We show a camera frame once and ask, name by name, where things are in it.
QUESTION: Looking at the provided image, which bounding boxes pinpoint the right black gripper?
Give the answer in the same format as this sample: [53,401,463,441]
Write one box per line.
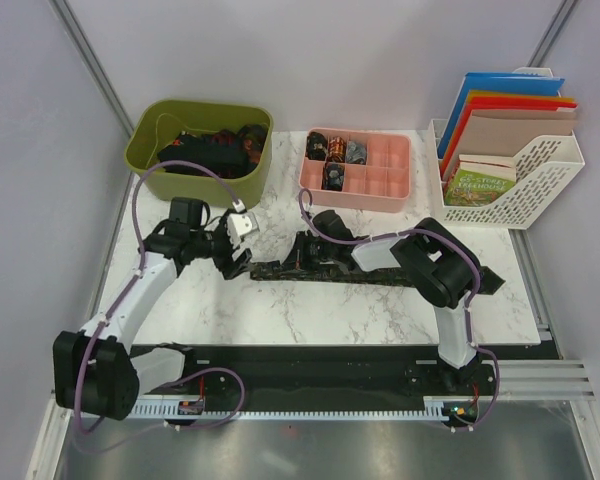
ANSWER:
[279,231,336,274]

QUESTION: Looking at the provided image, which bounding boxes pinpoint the dark green leaf-patterned tie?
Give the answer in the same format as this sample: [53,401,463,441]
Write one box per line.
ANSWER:
[249,259,507,295]

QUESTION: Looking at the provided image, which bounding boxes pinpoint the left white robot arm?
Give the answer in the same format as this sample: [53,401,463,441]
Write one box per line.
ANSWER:
[52,197,258,420]

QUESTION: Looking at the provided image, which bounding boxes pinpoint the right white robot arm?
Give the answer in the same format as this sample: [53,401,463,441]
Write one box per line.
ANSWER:
[301,211,482,394]

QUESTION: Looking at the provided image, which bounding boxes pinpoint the pile of dark ties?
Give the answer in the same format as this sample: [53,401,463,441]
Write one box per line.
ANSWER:
[156,124,268,179]

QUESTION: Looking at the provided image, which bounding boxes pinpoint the rolled dark blue tie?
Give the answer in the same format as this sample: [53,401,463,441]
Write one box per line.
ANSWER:
[322,162,345,192]

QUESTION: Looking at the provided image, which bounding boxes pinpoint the pink compartment organizer tray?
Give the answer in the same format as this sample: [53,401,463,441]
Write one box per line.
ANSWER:
[298,128,412,213]

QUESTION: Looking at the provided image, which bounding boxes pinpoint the rolled dark patterned tie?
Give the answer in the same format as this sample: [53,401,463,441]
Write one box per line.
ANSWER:
[306,131,328,161]

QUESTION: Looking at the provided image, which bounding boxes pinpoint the rolled grey tie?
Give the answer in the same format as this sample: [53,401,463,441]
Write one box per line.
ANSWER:
[345,140,367,165]

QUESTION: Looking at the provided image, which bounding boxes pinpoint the rolled red orange tie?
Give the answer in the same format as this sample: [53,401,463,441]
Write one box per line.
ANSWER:
[327,136,348,163]

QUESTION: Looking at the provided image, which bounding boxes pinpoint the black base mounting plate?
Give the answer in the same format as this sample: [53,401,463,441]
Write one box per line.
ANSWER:
[82,343,561,412]

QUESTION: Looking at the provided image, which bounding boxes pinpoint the olive green plastic bin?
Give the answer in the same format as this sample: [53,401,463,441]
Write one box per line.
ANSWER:
[125,99,273,208]

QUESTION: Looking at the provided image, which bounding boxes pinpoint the green treehouse book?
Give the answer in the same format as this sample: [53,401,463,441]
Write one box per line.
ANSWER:
[443,154,517,207]

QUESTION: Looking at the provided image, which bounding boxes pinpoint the beige folder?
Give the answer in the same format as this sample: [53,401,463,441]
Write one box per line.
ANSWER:
[440,107,578,181]

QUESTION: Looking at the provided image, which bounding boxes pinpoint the red folder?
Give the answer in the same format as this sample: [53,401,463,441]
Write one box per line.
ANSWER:
[440,92,578,180]

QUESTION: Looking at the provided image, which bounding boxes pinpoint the orange folder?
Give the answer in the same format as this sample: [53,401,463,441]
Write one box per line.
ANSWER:
[437,90,578,161]

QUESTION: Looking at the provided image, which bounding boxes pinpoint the blue folder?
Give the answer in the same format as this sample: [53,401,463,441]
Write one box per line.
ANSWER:
[437,72,565,158]

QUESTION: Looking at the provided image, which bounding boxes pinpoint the white perforated file holder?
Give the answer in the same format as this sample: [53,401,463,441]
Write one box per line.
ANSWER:
[426,69,585,230]

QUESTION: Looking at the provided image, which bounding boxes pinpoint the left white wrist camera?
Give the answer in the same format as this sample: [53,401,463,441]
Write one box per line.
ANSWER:
[227,212,259,244]

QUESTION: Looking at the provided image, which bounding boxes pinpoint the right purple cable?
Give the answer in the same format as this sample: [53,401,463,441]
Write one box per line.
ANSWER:
[298,187,502,434]

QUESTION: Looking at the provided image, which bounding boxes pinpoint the purple cable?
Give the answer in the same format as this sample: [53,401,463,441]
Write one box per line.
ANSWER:
[298,187,502,434]
[72,160,246,455]

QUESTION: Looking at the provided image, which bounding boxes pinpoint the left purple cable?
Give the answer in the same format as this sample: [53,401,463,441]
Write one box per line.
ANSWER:
[72,160,246,455]

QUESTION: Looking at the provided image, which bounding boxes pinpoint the white slotted cable duct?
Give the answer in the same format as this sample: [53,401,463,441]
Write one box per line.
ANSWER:
[128,396,463,421]

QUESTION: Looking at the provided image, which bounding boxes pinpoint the aluminium frame rail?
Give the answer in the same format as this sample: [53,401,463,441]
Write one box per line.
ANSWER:
[49,357,597,401]

